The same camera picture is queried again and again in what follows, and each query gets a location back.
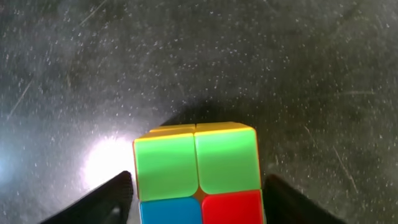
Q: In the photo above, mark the many-coloured puzzle cube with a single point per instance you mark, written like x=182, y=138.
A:
x=199, y=168

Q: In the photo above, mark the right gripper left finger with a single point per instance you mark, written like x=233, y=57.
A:
x=102, y=202

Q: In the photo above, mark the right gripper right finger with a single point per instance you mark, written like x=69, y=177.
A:
x=292, y=205

